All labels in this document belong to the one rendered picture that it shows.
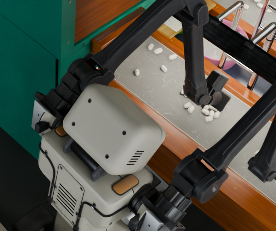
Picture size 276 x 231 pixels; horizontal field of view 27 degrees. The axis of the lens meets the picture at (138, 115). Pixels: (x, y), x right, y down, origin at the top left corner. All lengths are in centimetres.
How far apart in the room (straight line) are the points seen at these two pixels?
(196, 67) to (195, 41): 11
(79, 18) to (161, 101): 45
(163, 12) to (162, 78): 73
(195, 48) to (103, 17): 59
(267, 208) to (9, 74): 128
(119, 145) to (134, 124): 6
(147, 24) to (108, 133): 39
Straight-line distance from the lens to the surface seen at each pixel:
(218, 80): 200
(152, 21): 162
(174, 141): 211
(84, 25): 222
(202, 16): 171
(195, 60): 184
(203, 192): 142
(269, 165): 179
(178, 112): 223
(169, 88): 230
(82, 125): 140
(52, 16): 209
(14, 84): 264
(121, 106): 137
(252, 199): 205
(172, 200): 142
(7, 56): 255
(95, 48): 228
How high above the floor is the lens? 244
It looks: 51 degrees down
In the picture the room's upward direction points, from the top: 11 degrees clockwise
